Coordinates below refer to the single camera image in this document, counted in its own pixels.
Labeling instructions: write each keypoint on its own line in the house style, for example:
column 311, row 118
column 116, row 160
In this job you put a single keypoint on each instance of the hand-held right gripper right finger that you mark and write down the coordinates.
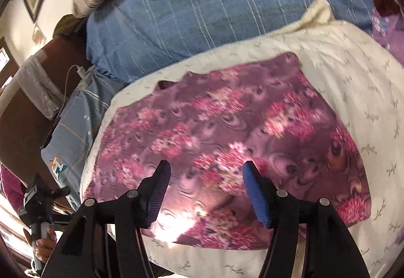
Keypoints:
column 257, row 196

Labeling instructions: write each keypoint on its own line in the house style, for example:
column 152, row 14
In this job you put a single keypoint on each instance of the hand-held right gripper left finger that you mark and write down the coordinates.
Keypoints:
column 159, row 193

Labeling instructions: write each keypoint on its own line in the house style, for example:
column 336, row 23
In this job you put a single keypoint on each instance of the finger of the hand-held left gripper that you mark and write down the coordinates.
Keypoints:
column 60, row 193

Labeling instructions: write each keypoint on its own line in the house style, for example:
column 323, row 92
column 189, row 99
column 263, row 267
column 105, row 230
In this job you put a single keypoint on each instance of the maroon floral shirt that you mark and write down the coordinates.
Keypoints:
column 221, row 114

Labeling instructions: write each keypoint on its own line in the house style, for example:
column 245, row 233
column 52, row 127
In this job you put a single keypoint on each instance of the person's left hand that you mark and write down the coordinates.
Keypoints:
column 44, row 248

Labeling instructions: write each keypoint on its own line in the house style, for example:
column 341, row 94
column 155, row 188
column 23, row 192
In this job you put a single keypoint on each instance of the person's magenta top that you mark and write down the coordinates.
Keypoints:
column 9, row 183

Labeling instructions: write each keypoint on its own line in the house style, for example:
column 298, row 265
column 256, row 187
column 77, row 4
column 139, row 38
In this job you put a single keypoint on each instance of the brown wooden headboard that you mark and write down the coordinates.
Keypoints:
column 28, row 139

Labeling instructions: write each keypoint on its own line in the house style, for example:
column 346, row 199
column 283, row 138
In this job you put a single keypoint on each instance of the light blue pillow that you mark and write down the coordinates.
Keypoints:
column 75, row 126

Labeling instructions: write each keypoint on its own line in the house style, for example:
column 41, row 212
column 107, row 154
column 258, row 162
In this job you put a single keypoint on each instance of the grey cloth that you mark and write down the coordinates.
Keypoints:
column 41, row 88

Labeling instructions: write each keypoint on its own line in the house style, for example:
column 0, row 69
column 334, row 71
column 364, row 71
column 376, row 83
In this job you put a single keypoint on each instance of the white charger plug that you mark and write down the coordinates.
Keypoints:
column 82, row 74

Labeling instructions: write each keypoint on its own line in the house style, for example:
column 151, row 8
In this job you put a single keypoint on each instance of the dark olive clothing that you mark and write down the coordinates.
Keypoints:
column 69, row 25

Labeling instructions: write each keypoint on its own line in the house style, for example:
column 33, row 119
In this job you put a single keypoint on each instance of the purple floral garment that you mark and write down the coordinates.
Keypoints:
column 389, row 35

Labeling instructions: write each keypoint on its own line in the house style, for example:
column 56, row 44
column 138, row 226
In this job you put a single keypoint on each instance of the small wall picture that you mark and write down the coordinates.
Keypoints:
column 39, row 33

